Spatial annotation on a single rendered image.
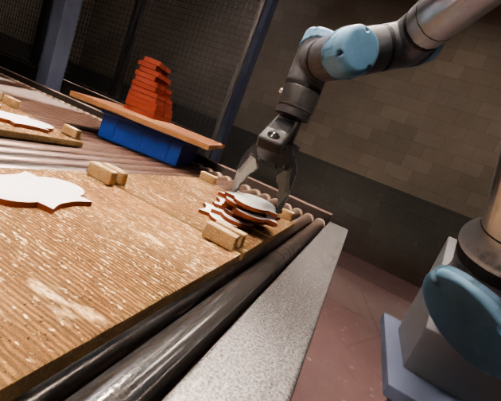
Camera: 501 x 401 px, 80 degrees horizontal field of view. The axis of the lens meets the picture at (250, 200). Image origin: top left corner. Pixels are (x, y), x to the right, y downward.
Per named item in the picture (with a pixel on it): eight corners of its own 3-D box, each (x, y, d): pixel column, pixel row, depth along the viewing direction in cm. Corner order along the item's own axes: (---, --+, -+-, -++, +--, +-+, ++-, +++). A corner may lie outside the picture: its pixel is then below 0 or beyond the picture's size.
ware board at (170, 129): (224, 148, 153) (225, 145, 152) (207, 150, 104) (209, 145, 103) (130, 110, 151) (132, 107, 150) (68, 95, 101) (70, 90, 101)
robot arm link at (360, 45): (401, 13, 45) (358, 30, 55) (334, 24, 43) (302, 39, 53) (401, 70, 48) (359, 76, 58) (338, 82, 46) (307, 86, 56)
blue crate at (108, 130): (194, 162, 138) (202, 142, 136) (176, 167, 108) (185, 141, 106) (130, 137, 137) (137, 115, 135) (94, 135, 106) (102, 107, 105)
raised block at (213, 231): (235, 251, 49) (242, 235, 48) (231, 253, 47) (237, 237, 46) (205, 234, 50) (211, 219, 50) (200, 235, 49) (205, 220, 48)
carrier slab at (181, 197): (293, 227, 88) (295, 223, 88) (240, 261, 49) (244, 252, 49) (196, 181, 98) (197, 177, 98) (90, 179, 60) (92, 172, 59)
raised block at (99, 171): (115, 185, 57) (119, 172, 56) (107, 185, 55) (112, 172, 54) (93, 173, 59) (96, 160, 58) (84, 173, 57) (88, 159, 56)
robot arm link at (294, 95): (319, 91, 56) (279, 77, 58) (309, 114, 57) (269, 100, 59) (320, 100, 64) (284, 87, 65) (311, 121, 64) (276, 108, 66)
